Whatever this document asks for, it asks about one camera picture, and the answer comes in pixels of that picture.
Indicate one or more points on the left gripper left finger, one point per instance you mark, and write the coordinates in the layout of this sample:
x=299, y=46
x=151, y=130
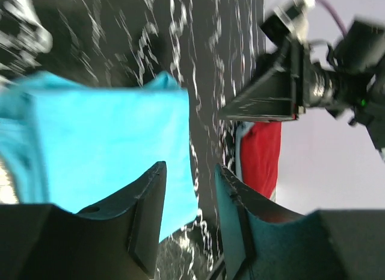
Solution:
x=115, y=238

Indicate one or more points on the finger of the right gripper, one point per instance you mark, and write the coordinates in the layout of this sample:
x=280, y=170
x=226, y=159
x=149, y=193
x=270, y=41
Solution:
x=273, y=64
x=270, y=97

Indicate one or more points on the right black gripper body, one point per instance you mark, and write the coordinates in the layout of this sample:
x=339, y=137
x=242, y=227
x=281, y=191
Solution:
x=355, y=80

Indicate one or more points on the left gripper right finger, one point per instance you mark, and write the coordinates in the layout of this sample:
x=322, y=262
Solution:
x=263, y=240

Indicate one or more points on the cyan polo shirt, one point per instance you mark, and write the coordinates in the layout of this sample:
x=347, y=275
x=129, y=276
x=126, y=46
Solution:
x=72, y=145

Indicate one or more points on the folded grey-blue shirt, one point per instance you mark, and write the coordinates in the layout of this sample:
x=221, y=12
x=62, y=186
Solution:
x=242, y=129

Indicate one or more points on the folded red shirt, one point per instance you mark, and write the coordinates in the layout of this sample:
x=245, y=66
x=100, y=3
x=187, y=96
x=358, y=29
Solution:
x=260, y=151

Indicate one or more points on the black marble pattern mat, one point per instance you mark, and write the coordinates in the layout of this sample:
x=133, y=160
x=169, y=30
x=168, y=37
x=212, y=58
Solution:
x=207, y=45

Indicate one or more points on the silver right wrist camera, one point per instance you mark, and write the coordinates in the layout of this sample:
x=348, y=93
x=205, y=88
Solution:
x=288, y=20

